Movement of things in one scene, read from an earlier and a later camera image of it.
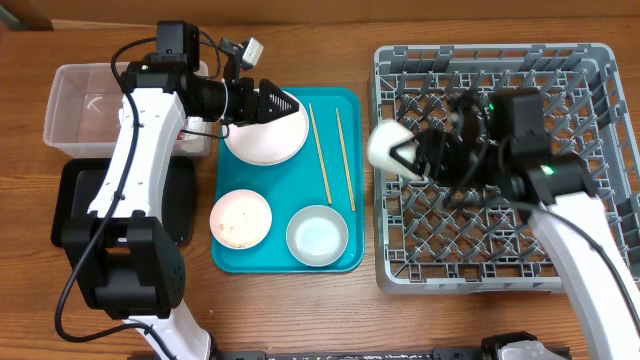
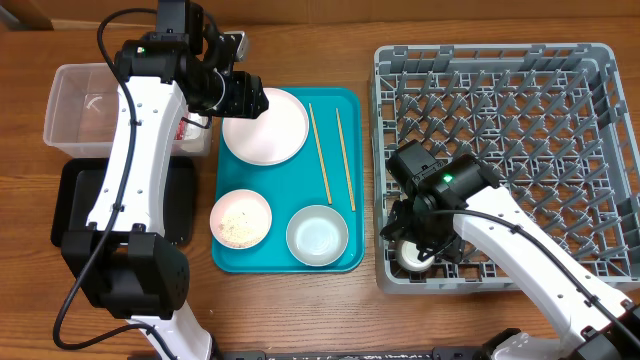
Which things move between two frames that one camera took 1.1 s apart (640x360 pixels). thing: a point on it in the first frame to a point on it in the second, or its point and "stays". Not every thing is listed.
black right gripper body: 452,164 to 406,225
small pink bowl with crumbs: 241,219 stays
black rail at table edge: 409,354 stays
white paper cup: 385,135 to 408,257
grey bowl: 317,235 stays
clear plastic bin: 83,115 stays
